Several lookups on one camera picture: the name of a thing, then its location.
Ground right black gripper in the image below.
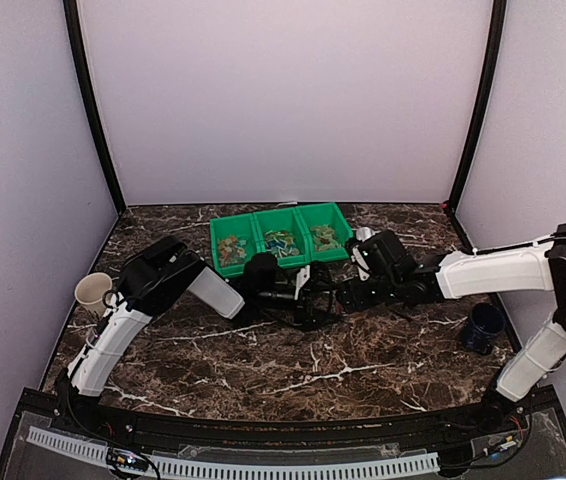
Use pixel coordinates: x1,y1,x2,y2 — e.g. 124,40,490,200
337,275,402,314

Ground green three-compartment bin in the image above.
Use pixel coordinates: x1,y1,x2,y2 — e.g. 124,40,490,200
210,203,353,278

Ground metal scoop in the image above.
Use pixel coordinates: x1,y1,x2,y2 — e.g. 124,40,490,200
354,227,377,243

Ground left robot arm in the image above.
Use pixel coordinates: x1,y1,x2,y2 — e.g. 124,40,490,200
55,236,340,436

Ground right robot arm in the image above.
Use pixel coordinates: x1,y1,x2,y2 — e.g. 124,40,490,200
336,223,566,434

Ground green yellow gummy candies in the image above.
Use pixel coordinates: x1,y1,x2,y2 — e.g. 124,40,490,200
310,225,341,252

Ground wrapped colourful candies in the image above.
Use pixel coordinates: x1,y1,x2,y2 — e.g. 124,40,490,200
263,230,300,259

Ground star gummy candies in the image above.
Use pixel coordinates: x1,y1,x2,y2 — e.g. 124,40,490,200
217,235,248,268

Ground dark blue mug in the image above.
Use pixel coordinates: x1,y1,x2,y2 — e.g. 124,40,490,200
461,303,505,356

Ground beige ceramic mug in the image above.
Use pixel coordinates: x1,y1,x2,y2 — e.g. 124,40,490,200
74,272,113,317

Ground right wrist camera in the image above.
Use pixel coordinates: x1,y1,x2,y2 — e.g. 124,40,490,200
346,235,387,282

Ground right black frame post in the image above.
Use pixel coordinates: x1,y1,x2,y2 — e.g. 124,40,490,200
445,0,507,216

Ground black frame post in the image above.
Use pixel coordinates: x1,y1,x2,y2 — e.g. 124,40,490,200
445,0,507,216
62,0,127,216

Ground black front rail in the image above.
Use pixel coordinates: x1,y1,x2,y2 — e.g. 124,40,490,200
52,379,559,454

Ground white slotted cable duct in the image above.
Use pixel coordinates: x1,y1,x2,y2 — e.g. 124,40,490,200
25,427,441,479

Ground left black frame post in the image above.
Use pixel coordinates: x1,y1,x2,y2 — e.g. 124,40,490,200
62,0,127,216

